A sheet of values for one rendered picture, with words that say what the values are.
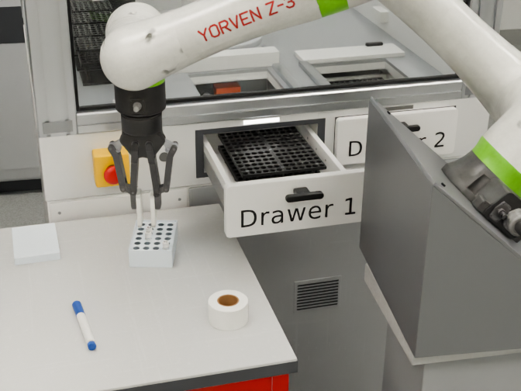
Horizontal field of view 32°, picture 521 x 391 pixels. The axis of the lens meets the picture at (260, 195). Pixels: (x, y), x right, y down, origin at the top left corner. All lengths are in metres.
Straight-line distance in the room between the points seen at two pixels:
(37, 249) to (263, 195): 0.46
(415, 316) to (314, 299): 0.74
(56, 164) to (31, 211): 1.77
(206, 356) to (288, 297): 0.70
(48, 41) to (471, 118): 0.97
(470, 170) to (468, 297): 0.22
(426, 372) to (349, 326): 0.67
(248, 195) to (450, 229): 0.45
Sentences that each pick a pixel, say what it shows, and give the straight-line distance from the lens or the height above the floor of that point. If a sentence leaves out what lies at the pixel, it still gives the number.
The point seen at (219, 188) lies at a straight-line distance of 1.84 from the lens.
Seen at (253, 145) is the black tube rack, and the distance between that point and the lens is 1.94.
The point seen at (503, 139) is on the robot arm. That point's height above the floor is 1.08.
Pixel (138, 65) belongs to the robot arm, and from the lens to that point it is 1.46.
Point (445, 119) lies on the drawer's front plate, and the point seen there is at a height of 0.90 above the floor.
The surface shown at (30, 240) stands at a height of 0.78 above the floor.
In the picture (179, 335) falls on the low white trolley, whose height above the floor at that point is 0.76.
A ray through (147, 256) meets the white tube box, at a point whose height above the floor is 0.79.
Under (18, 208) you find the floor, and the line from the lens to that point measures 3.73.
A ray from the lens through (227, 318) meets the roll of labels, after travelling 1.57.
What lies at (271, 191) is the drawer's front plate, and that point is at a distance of 1.72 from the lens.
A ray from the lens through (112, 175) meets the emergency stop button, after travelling 1.87.
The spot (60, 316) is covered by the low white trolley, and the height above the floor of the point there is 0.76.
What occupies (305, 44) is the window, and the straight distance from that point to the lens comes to 1.96.
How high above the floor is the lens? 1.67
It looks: 27 degrees down
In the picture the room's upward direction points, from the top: 1 degrees clockwise
